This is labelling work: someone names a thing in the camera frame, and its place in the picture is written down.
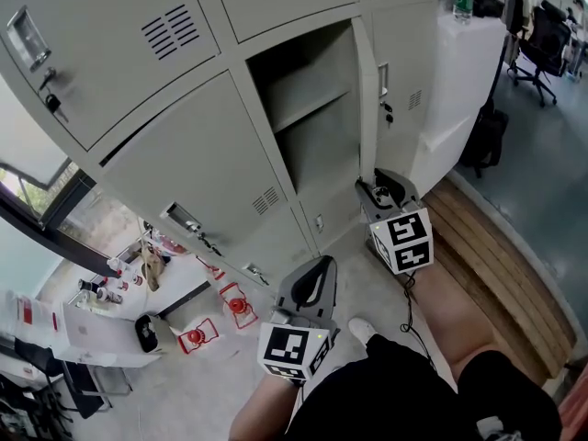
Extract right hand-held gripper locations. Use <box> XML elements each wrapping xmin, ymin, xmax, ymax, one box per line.
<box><xmin>354</xmin><ymin>167</ymin><xmax>435</xmax><ymax>276</ymax></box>

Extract person's right forearm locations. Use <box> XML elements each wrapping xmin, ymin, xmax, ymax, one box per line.
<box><xmin>403</xmin><ymin>264</ymin><xmax>496</xmax><ymax>386</ymax></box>

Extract person's left forearm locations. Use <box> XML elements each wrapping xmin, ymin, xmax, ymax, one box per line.
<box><xmin>228</xmin><ymin>374</ymin><xmax>305</xmax><ymax>441</ymax></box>

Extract person's white shoe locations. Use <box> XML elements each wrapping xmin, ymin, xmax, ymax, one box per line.
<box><xmin>347</xmin><ymin>317</ymin><xmax>379</xmax><ymax>350</ymax></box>
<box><xmin>476</xmin><ymin>416</ymin><xmax>523</xmax><ymax>441</ymax></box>

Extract black office chair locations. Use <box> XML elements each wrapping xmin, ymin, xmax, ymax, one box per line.
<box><xmin>507</xmin><ymin>0</ymin><xmax>574</xmax><ymax>108</ymax></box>
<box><xmin>13</xmin><ymin>337</ymin><xmax>114</xmax><ymax>420</ymax></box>

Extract clear container red label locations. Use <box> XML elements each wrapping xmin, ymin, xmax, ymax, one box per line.
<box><xmin>0</xmin><ymin>289</ymin><xmax>66</xmax><ymax>346</ymax></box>

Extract wooden slat platform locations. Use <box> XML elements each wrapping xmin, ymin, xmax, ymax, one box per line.
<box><xmin>420</xmin><ymin>175</ymin><xmax>579</xmax><ymax>381</ymax></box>

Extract cluster of small bottles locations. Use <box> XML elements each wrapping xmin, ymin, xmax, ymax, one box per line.
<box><xmin>76</xmin><ymin>255</ymin><xmax>146</xmax><ymax>306</ymax></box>

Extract clear water jug red handle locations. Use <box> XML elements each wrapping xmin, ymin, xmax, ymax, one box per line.
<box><xmin>196</xmin><ymin>254</ymin><xmax>228</xmax><ymax>283</ymax></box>
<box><xmin>219</xmin><ymin>281</ymin><xmax>277</xmax><ymax>335</ymax></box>
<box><xmin>176</xmin><ymin>317</ymin><xmax>241</xmax><ymax>363</ymax></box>

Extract person's black clothing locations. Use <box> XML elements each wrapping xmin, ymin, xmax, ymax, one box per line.
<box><xmin>284</xmin><ymin>333</ymin><xmax>564</xmax><ymax>441</ymax></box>

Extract brown cloth bag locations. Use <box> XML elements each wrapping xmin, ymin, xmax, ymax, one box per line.
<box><xmin>140</xmin><ymin>244</ymin><xmax>172</xmax><ymax>292</ymax></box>

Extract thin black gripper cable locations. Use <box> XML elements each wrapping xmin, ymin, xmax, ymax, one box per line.
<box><xmin>398</xmin><ymin>271</ymin><xmax>438</xmax><ymax>372</ymax></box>

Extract red clear bag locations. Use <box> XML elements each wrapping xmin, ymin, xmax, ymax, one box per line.
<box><xmin>146</xmin><ymin>229</ymin><xmax>188</xmax><ymax>257</ymax></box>

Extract white cardboard box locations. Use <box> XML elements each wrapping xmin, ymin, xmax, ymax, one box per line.
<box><xmin>59</xmin><ymin>300</ymin><xmax>163</xmax><ymax>369</ymax></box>

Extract black framed window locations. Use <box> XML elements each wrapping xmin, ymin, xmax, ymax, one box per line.
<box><xmin>0</xmin><ymin>75</ymin><xmax>139</xmax><ymax>302</ymax></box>

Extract black hanging garment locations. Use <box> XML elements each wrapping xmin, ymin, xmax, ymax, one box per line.
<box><xmin>503</xmin><ymin>0</ymin><xmax>526</xmax><ymax>35</ymax></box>

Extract black backpack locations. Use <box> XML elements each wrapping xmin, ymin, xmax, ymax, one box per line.
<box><xmin>458</xmin><ymin>100</ymin><xmax>511</xmax><ymax>179</ymax></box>

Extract black bag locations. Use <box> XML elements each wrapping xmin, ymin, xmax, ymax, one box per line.
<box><xmin>472</xmin><ymin>0</ymin><xmax>504</xmax><ymax>18</ymax></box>

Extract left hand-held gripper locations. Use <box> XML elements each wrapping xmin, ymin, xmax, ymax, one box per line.
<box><xmin>256</xmin><ymin>255</ymin><xmax>342</xmax><ymax>388</ymax></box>

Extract white low ledge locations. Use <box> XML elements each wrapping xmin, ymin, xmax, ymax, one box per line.
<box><xmin>45</xmin><ymin>240</ymin><xmax>213</xmax><ymax>322</ymax></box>

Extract black cluttered shelf rack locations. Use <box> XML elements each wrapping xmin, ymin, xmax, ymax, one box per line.
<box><xmin>0</xmin><ymin>374</ymin><xmax>62</xmax><ymax>441</ymax></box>

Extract white device black face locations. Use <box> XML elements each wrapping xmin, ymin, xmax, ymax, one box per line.
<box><xmin>134</xmin><ymin>313</ymin><xmax>175</xmax><ymax>355</ymax></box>

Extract grey metal locker cabinet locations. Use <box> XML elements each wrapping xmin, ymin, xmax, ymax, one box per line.
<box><xmin>0</xmin><ymin>0</ymin><xmax>440</xmax><ymax>293</ymax></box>

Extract white counter block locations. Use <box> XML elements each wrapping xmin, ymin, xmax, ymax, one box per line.
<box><xmin>408</xmin><ymin>10</ymin><xmax>507</xmax><ymax>198</ymax></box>

